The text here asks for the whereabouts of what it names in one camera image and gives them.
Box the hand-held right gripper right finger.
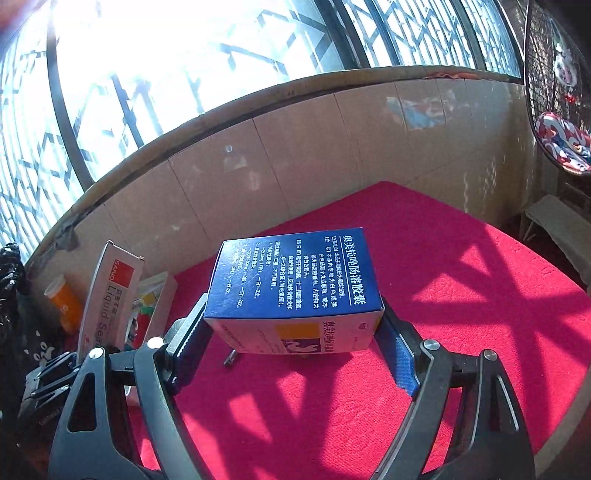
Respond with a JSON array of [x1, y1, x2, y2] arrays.
[[369, 307, 536, 480]]

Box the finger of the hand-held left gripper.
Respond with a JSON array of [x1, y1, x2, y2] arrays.
[[25, 353, 83, 401]]

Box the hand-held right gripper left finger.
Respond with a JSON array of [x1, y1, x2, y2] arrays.
[[48, 293, 218, 480]]

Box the white cardboard tray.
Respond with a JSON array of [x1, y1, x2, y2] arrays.
[[122, 272, 179, 407]]

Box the blue medicine box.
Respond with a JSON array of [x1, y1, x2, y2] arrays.
[[203, 227, 386, 356]]

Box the black glossy printed bag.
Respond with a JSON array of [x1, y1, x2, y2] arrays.
[[0, 242, 61, 393]]

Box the tall orange paper cup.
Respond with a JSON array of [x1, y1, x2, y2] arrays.
[[44, 273, 86, 333]]

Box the long white sealant box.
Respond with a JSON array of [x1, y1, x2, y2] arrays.
[[76, 240, 146, 365]]

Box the grey cloth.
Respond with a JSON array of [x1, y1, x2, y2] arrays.
[[55, 217, 79, 252]]

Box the grey bench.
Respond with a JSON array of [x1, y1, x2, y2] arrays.
[[522, 194, 591, 296]]

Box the red white patterned cushion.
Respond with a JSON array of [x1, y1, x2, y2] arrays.
[[536, 111, 591, 174]]

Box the window with metal grille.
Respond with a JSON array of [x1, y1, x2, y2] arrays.
[[0, 0, 527, 250]]

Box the wicker hanging chair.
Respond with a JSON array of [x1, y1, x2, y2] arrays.
[[524, 0, 591, 176]]

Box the white red plush toy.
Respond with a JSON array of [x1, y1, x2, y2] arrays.
[[554, 39, 580, 88]]

